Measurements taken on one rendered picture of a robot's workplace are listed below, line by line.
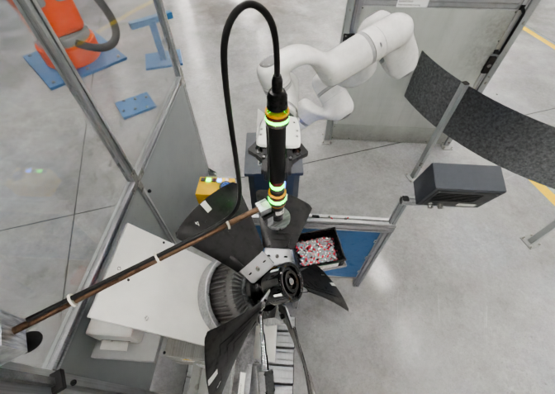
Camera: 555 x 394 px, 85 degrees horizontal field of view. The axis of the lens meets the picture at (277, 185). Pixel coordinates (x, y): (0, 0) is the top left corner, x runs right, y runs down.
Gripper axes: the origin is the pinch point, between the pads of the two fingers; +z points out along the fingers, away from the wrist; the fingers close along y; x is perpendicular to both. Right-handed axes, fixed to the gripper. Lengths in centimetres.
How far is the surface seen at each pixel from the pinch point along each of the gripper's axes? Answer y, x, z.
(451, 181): -63, -40, -32
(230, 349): 9.0, -29.7, 30.8
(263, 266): 3.5, -37.8, 6.7
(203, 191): 34, -56, -33
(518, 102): -251, -164, -251
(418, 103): -101, -103, -161
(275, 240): 0.9, -44.0, -5.2
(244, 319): 6.3, -29.5, 23.9
